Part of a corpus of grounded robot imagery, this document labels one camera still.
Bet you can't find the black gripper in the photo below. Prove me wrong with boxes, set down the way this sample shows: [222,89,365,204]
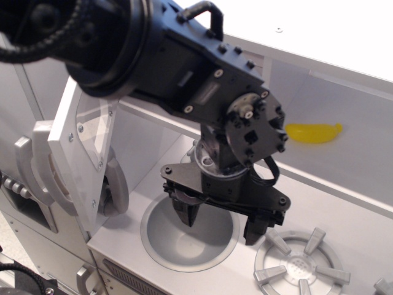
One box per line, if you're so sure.
[160,162,290,245]

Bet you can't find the white toy microwave door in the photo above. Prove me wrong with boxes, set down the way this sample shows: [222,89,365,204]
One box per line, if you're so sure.
[33,77,118,231]

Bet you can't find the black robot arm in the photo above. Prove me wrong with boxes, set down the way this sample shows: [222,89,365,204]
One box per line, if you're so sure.
[1,1,290,245]

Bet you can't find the grey round toy sink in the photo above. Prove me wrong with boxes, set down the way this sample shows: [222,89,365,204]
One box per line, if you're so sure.
[140,195,239,272]

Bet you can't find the grey toy faucet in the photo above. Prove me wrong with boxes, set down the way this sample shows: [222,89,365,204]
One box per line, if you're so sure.
[182,140,200,163]

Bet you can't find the grey toy stove burner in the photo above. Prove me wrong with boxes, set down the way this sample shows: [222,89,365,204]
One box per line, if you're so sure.
[254,227,351,294]

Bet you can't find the grey toy telephone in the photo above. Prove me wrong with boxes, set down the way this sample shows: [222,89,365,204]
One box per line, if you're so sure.
[98,147,129,217]

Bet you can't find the yellow toy banana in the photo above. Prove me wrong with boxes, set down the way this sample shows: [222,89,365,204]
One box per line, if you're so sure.
[285,123,343,144]

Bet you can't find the grey oven door handle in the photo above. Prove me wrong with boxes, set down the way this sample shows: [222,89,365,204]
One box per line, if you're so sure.
[76,266,97,295]

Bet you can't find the black robot base with cable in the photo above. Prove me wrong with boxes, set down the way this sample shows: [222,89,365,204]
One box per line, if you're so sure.
[1,248,66,294]

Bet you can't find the grey fridge door handle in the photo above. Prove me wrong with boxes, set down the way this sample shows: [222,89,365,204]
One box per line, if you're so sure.
[14,136,34,193]

